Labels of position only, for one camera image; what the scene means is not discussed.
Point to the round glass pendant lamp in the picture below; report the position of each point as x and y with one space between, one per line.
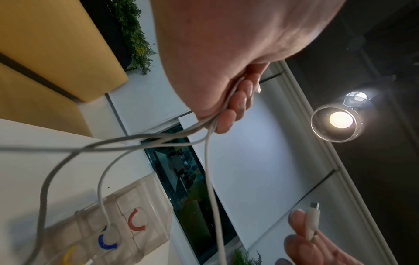
338 121

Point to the dark glass window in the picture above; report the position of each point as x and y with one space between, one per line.
193 212

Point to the person's left hand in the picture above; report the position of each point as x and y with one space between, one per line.
235 38

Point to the yellow bench backrest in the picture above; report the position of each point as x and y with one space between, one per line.
55 46

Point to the yellow bench seat cushion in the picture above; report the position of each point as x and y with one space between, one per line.
36 106

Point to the person's right hand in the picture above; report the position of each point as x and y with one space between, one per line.
314 253

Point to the green leafy plant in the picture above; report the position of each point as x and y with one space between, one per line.
245 258
134 38

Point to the wide white roller blind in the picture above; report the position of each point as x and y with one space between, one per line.
262 155

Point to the clear plastic drawer organizer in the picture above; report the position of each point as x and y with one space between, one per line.
144 233

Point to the small ceiling spot lamp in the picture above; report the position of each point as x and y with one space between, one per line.
356 97

